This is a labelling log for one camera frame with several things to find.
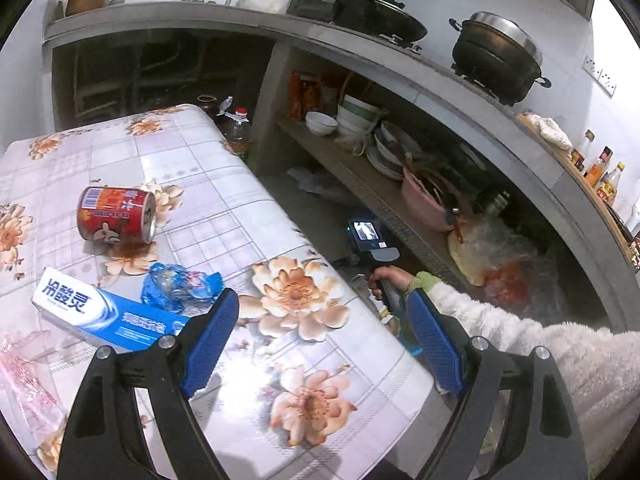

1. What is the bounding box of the pink plastic basin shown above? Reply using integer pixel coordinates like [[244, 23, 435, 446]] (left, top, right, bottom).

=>
[[401, 167, 463, 232]]

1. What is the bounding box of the white cloth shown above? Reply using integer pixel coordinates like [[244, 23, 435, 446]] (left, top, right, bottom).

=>
[[522, 112, 573, 150]]

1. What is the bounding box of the blue white toothpaste box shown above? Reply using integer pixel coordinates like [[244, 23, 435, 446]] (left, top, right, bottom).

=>
[[31, 266, 193, 353]]

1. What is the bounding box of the wall socket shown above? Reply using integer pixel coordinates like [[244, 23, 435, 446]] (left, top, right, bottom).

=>
[[582, 55, 618, 100]]

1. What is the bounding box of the orange carton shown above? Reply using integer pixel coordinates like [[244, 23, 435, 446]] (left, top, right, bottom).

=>
[[290, 71, 323, 121]]

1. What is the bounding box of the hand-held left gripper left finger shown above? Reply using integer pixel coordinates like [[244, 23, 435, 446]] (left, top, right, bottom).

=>
[[56, 287, 241, 480]]

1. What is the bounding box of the floral tablecloth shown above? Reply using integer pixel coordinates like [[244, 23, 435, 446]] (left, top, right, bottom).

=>
[[0, 104, 435, 480]]

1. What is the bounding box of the cooking oil bottle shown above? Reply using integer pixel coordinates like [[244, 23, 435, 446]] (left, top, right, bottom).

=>
[[222, 107, 253, 161]]

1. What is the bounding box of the small white bowl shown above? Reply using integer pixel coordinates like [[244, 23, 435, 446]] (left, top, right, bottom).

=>
[[306, 111, 338, 136]]

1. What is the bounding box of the stack of plates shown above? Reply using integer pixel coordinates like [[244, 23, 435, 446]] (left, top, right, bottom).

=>
[[365, 120, 416, 181]]

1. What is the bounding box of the clear bag with red contents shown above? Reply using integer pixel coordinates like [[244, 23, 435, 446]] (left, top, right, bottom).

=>
[[447, 212, 566, 311]]

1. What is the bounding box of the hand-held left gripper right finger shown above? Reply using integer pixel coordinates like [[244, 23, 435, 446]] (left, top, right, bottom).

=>
[[405, 287, 588, 480]]

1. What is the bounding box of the orange sauce bottle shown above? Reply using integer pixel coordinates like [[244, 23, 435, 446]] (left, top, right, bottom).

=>
[[585, 146, 613, 188]]

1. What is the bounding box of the person's right forearm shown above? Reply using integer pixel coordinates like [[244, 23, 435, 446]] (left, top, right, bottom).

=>
[[406, 271, 640, 471]]

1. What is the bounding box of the pink clear plastic wrapper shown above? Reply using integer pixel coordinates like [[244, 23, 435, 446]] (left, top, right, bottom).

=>
[[0, 330, 57, 411]]

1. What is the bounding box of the black wok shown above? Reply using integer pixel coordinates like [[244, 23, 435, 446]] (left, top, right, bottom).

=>
[[345, 0, 428, 46]]

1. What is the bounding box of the stack of white bowls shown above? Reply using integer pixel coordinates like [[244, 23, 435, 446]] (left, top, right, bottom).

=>
[[336, 95, 386, 138]]

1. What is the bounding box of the concrete kitchen counter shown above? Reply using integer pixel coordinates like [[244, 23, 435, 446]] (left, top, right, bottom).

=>
[[42, 0, 640, 333]]

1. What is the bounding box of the yellow sauce bottle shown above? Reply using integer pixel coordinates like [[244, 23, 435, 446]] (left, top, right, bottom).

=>
[[596, 161, 626, 206]]

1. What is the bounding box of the red drink can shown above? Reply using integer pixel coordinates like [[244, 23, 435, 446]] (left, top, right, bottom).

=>
[[76, 186, 157, 245]]

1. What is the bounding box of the blue crumpled wrapper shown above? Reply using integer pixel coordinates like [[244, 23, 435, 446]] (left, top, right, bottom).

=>
[[141, 262, 224, 313]]

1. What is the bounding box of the clear sauce bottle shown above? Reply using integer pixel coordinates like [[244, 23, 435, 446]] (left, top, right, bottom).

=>
[[570, 130, 596, 171]]

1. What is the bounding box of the person's right hand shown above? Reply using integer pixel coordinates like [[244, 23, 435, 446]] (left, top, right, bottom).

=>
[[367, 265, 418, 298]]

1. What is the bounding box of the black pot with steel lid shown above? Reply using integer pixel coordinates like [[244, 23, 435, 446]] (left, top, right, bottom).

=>
[[448, 11, 552, 107]]

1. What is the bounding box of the crumpled white bag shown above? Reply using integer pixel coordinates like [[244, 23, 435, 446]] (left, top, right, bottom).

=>
[[286, 166, 346, 196]]

